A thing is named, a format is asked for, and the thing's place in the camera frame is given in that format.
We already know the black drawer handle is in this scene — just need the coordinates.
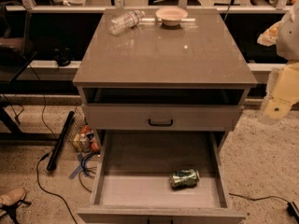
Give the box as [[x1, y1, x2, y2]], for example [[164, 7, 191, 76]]
[[148, 119, 174, 127]]

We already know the dark office chair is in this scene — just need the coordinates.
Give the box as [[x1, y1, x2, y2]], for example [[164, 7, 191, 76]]
[[0, 1, 36, 83]]

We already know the grey drawer cabinet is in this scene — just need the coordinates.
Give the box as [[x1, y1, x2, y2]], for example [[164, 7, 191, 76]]
[[72, 7, 259, 224]]

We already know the black long bar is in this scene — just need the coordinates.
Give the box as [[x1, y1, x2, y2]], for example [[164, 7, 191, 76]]
[[46, 111, 75, 172]]

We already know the black floor cable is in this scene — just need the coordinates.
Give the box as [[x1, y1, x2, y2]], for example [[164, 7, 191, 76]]
[[36, 151, 78, 224]]

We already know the white shallow bowl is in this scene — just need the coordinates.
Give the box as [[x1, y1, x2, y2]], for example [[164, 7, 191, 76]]
[[156, 7, 188, 26]]

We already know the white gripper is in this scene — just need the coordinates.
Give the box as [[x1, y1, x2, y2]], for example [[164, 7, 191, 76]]
[[257, 21, 299, 125]]

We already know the open middle drawer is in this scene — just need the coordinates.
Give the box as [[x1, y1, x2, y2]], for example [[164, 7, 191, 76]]
[[78, 131, 245, 224]]

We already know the black round device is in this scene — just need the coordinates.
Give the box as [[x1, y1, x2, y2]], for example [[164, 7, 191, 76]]
[[53, 48, 73, 67]]

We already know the tan shoe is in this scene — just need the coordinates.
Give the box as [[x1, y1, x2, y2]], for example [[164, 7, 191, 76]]
[[0, 188, 26, 208]]

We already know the green crushed soda can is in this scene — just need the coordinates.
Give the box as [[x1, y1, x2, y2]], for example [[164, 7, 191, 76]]
[[169, 169, 200, 189]]

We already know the closed top drawer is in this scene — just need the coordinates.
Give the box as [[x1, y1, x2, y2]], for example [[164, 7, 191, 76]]
[[82, 104, 243, 132]]

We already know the wire basket with items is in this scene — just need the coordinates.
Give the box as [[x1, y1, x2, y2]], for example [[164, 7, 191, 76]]
[[66, 106, 100, 153]]

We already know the clear plastic water bottle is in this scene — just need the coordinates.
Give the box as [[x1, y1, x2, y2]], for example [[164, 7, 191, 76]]
[[109, 10, 145, 35]]

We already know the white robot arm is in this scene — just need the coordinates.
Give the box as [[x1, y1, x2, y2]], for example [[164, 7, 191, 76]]
[[257, 1, 299, 125]]

